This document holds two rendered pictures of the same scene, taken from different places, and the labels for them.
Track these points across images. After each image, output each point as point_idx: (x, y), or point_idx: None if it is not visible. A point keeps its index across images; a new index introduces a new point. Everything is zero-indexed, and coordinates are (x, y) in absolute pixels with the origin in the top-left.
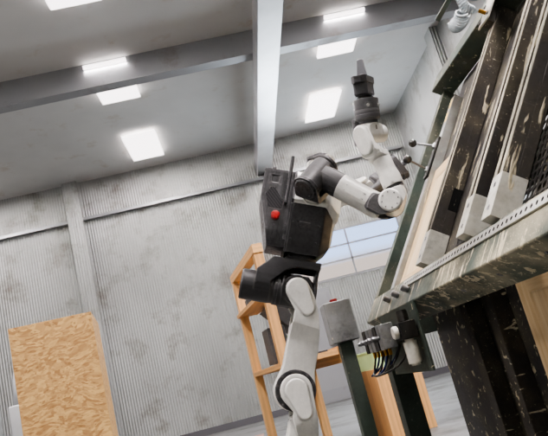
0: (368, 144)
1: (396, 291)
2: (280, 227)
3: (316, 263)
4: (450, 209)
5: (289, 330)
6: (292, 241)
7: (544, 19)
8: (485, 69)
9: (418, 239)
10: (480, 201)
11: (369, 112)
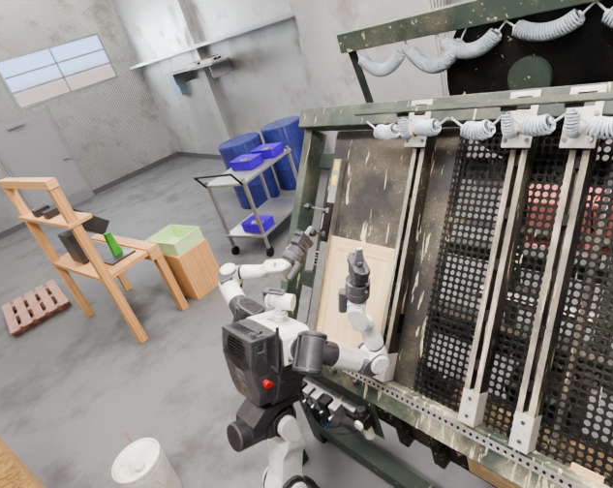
0: (364, 325)
1: (333, 369)
2: (270, 390)
3: (295, 396)
4: (398, 332)
5: (276, 448)
6: (282, 396)
7: (560, 274)
8: (418, 199)
9: (331, 306)
10: (480, 398)
11: (366, 297)
